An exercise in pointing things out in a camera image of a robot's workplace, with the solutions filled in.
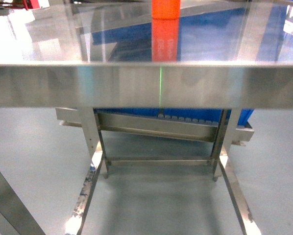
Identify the orange cylindrical capacitor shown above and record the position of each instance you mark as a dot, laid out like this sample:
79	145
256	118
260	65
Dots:
165	9

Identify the stainless steel shelf rack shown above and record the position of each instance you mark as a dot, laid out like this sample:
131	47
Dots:
66	169

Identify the blue plastic bin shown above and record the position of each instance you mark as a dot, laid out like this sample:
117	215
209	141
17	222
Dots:
212	115

